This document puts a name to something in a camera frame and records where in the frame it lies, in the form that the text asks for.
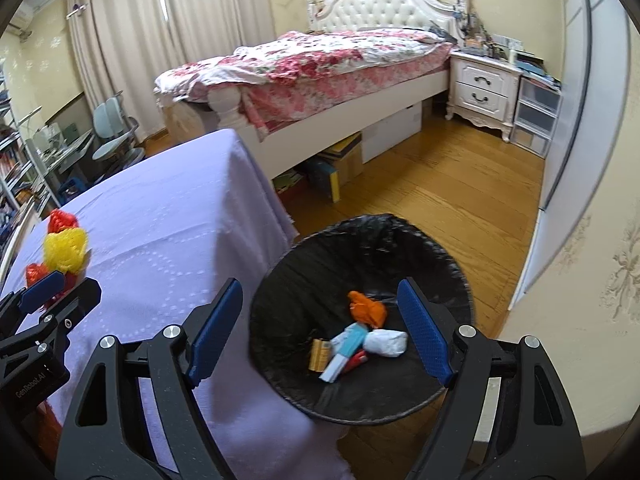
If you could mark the white air conditioner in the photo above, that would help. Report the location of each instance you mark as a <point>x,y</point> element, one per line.
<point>20,22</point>

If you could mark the small yellow box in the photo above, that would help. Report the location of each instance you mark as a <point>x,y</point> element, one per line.
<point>320,355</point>

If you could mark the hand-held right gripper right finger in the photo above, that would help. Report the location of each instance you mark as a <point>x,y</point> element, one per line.
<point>425,335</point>

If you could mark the purple dotted tablecloth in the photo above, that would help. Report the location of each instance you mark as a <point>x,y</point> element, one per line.
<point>175,235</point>

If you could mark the clear plastic drawer unit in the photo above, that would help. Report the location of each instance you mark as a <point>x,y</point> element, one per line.
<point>535,110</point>

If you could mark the orange plastic bag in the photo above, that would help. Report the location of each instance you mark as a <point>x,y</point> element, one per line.
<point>367,312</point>

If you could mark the white paper ball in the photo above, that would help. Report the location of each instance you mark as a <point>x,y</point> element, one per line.
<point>385,342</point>

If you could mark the pink floral blanket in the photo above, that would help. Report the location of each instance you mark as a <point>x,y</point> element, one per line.
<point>310,65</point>

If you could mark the white printed packet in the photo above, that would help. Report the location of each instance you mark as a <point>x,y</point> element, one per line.
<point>345,347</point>

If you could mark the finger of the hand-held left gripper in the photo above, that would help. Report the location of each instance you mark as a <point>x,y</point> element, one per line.
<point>75,305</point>
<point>42,285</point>

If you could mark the white storage box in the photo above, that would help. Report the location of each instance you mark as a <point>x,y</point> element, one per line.
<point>395,132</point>

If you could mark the white two-drawer nightstand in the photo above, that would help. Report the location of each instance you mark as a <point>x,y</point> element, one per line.
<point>480,85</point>

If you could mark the brown cardboard box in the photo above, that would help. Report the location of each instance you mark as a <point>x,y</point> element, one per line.
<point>345,160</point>

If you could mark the small red bottle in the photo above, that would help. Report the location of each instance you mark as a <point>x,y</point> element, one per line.
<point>357,361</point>

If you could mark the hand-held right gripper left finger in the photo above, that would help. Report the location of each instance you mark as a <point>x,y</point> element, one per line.
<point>215,335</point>

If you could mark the cluster of small toiletries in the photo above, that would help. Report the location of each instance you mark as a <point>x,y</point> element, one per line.
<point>492,47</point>

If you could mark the red plastic wrapper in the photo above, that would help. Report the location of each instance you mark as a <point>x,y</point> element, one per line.
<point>35,272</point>

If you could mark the white bed with tufted headboard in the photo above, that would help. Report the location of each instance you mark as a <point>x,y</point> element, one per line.
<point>380,10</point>

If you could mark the yellow foam fruit net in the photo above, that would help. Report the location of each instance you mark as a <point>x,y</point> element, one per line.
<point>65,252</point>

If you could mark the white sliding wardrobe door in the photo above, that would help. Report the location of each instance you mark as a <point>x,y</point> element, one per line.
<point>575,135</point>

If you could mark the round bin with black bag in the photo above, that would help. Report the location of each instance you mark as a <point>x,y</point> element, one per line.
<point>300,285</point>

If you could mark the red foam fruit net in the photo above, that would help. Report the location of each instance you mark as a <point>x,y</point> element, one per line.
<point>62,220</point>

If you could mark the grey study desk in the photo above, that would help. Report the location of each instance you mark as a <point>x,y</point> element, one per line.
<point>70,147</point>

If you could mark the pile of colourful books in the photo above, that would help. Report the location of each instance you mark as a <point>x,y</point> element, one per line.
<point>289,182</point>

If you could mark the blue plastic stool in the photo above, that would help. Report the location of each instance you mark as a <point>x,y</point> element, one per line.
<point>72,190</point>

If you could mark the beige curtain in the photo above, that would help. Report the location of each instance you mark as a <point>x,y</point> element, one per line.
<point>215,5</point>
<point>120,35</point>

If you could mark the stack of books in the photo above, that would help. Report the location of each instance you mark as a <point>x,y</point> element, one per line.
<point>537,70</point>

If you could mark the light blue desk chair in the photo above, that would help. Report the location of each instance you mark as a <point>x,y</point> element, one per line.
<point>107,115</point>

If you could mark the white bookshelf with books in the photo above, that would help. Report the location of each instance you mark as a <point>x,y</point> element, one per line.
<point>12,160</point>

